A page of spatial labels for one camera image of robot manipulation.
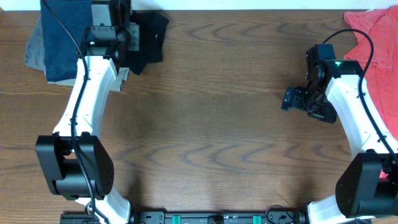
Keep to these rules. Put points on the coral red t-shirt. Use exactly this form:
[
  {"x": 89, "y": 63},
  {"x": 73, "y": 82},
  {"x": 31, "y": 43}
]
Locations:
[{"x": 381, "y": 76}]

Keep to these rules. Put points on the folded navy blue garment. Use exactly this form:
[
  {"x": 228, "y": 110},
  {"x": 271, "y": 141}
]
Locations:
[{"x": 63, "y": 24}]

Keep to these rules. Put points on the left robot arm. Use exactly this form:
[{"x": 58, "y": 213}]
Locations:
[{"x": 74, "y": 162}]

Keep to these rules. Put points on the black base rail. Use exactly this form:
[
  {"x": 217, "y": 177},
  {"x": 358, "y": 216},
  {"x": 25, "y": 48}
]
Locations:
[{"x": 277, "y": 216}]

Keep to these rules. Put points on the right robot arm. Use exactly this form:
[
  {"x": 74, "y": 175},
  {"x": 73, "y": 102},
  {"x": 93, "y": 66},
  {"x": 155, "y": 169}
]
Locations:
[{"x": 337, "y": 89}]

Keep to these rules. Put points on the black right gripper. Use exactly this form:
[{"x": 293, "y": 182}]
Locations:
[{"x": 293, "y": 98}]

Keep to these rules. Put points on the folded khaki garment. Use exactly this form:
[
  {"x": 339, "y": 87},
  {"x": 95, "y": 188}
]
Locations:
[{"x": 35, "y": 52}]

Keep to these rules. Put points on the black t-shirt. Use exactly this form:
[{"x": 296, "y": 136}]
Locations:
[{"x": 152, "y": 28}]

